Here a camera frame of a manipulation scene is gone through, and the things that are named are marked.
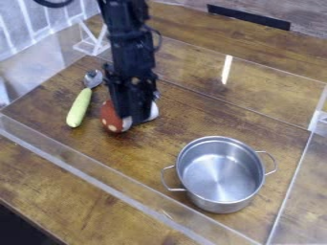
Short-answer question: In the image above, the yellow-green handled spoon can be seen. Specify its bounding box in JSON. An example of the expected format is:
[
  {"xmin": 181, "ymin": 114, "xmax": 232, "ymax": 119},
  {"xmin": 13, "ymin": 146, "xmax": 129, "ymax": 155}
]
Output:
[{"xmin": 66, "ymin": 70, "xmax": 104, "ymax": 128}]

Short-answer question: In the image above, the silver metal pot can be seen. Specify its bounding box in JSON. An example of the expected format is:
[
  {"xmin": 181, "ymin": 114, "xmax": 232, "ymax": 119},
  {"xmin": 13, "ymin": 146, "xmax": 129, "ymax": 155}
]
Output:
[{"xmin": 161, "ymin": 136, "xmax": 277, "ymax": 213}]

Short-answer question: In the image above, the black bar on table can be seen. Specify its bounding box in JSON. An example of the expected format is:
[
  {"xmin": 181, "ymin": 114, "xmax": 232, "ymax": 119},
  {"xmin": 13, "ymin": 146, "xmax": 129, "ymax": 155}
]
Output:
[{"xmin": 206, "ymin": 4, "xmax": 291, "ymax": 31}]

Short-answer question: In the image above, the clear acrylic barrier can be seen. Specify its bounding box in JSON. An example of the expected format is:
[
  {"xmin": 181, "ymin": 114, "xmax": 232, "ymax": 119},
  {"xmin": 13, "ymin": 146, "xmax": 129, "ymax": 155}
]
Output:
[{"xmin": 0, "ymin": 113, "xmax": 260, "ymax": 245}]

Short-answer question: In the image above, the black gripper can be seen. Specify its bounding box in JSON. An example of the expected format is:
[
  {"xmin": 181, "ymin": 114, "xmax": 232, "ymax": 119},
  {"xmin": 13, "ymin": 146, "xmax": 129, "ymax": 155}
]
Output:
[{"xmin": 104, "ymin": 34, "xmax": 158, "ymax": 123}]

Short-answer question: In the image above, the clear acrylic triangle stand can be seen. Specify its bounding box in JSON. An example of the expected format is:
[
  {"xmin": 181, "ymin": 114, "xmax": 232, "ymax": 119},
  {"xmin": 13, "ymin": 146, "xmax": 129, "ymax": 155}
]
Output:
[{"xmin": 73, "ymin": 22, "xmax": 110, "ymax": 56}]

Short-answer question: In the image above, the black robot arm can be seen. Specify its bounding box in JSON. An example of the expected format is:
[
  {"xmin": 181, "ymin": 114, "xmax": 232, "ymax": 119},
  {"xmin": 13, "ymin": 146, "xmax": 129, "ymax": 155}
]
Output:
[{"xmin": 97, "ymin": 0, "xmax": 160, "ymax": 124}]

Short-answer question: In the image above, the red white plush mushroom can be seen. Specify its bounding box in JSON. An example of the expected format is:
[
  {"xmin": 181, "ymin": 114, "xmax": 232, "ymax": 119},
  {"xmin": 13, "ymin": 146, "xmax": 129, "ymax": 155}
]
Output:
[{"xmin": 100, "ymin": 100, "xmax": 158, "ymax": 133}]

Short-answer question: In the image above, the black cable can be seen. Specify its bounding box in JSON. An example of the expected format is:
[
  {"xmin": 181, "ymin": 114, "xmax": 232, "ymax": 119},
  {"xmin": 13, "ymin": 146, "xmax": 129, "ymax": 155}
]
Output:
[{"xmin": 33, "ymin": 0, "xmax": 74, "ymax": 9}]

